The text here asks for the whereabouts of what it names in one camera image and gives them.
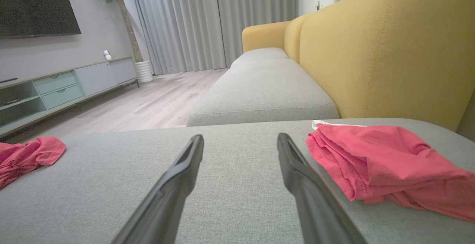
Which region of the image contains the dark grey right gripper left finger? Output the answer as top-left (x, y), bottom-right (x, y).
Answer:
top-left (111, 134), bottom-right (204, 244)

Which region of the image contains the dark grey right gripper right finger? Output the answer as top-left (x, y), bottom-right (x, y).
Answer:
top-left (277, 133), bottom-right (368, 244)

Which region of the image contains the red garment with white trim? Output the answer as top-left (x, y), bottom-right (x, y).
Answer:
top-left (306, 120), bottom-right (475, 223)

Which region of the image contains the red jersey with number print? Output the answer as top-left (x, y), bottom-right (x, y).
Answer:
top-left (0, 136), bottom-right (67, 190)

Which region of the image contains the grey sofa seat cushion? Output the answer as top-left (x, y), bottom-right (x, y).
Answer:
top-left (187, 58), bottom-right (340, 127)
top-left (230, 47), bottom-right (289, 68)

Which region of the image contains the white ribbed plant pot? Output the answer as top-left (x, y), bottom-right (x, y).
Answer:
top-left (135, 60), bottom-right (154, 84)

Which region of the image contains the low teal and white cabinet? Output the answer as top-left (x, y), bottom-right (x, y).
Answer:
top-left (0, 55), bottom-right (140, 139)

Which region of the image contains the black flat screen television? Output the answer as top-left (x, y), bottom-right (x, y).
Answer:
top-left (0, 0), bottom-right (82, 39)

